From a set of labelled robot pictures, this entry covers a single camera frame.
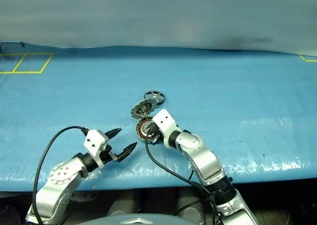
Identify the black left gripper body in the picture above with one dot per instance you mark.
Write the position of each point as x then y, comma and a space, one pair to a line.
109, 155

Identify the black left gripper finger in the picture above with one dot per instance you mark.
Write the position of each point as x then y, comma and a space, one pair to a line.
113, 133
126, 151

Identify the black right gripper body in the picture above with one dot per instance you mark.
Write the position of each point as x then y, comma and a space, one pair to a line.
154, 132

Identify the motor housing with copper windings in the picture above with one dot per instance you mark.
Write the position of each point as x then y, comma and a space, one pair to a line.
140, 130

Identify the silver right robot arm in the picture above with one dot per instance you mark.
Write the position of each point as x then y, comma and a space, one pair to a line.
203, 158

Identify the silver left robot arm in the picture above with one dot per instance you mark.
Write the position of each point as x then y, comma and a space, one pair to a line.
62, 175

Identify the silver round motor lid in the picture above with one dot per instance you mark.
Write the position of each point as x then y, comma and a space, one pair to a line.
142, 109

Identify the dark rounded shape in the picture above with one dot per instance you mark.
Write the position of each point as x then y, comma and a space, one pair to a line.
121, 205
190, 213

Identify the grey robot chest cover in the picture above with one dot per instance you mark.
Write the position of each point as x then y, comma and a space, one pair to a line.
133, 221

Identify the blue table cover sheet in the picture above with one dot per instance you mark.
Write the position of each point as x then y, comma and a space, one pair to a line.
223, 106

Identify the white backdrop sheet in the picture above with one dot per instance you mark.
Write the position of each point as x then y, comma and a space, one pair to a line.
158, 14

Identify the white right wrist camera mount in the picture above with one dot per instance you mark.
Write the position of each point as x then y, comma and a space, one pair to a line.
164, 123

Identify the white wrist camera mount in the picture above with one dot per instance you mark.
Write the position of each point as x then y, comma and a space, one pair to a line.
164, 123
95, 140

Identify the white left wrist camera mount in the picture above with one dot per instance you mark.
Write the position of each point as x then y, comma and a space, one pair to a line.
95, 140

